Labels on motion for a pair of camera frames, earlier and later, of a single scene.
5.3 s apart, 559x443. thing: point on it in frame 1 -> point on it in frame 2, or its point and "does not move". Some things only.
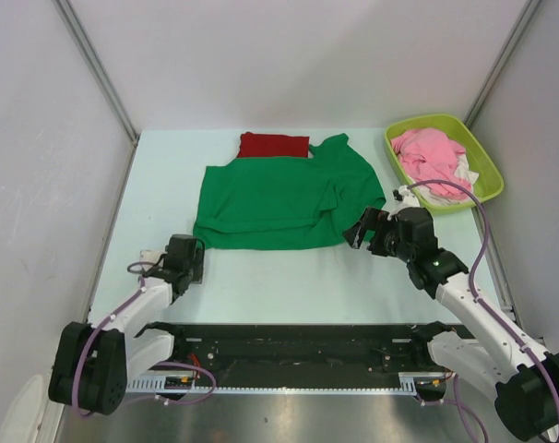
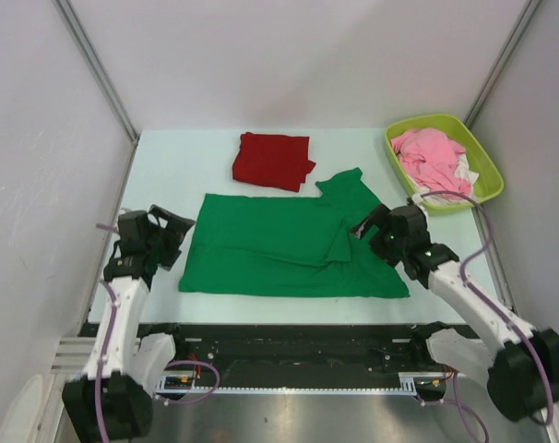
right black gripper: (373, 220) does not move
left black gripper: (197, 262) -> (173, 231)
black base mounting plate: (297, 352) does not move
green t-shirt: (264, 203) -> (301, 246)
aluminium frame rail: (460, 416) does not move
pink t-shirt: (430, 154) does not move
